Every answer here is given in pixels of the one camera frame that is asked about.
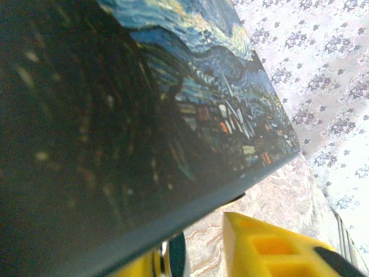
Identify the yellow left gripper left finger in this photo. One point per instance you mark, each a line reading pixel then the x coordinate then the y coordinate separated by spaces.
pixel 144 265

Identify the starry night painting box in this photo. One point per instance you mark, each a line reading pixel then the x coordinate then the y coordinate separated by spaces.
pixel 115 115

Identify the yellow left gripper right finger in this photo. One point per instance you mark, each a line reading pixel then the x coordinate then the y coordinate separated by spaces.
pixel 259 254

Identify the aluminium side frame rail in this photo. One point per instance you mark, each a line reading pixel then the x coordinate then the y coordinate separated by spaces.
pixel 348 245

